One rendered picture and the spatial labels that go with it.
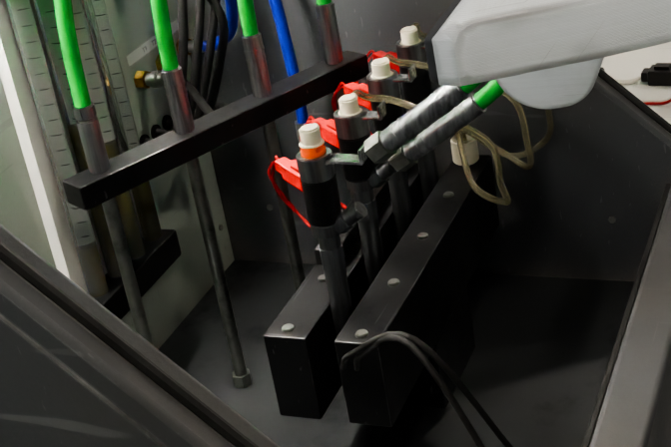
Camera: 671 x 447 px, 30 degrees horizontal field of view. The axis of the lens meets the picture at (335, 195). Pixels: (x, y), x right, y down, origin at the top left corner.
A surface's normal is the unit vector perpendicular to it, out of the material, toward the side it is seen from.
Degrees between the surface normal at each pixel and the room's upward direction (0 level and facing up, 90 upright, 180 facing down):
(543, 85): 87
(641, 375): 0
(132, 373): 43
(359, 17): 90
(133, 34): 90
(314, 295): 0
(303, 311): 0
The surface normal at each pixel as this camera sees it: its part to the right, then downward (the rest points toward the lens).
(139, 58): 0.92, 0.03
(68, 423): -0.36, 0.46
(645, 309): -0.16, -0.89
